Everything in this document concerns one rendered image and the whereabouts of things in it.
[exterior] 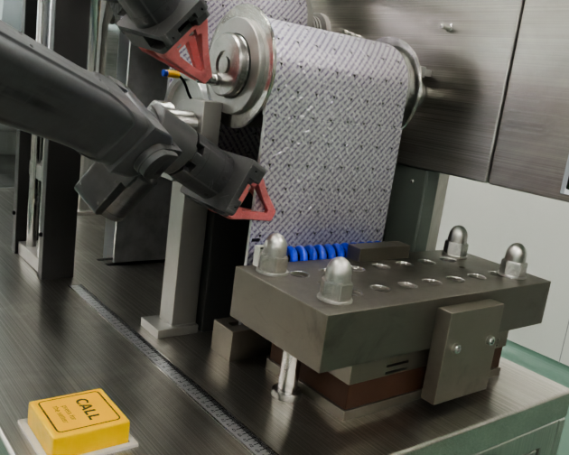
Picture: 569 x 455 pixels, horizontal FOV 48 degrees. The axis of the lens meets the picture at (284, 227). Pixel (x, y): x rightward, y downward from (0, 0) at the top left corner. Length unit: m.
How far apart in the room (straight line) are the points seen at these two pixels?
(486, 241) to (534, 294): 2.86
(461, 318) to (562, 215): 2.80
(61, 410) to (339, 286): 0.28
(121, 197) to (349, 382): 0.30
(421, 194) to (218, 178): 0.40
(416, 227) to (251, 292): 0.38
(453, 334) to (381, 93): 0.33
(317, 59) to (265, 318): 0.32
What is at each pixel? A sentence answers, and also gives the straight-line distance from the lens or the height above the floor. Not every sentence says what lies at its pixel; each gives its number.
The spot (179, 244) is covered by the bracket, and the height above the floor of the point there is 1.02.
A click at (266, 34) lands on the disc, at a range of 0.76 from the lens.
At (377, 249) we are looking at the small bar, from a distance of 0.84.
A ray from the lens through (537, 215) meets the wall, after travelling 3.58.
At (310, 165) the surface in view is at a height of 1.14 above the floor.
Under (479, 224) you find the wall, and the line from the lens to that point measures 3.78.
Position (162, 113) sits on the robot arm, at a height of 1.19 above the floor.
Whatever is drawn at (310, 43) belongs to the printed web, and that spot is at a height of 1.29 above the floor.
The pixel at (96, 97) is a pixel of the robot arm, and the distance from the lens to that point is 0.50.
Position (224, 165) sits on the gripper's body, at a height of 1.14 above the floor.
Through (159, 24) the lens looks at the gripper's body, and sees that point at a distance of 0.72.
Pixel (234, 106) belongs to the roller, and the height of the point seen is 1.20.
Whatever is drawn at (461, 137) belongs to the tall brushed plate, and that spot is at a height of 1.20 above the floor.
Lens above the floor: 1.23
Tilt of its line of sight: 12 degrees down
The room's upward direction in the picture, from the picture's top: 8 degrees clockwise
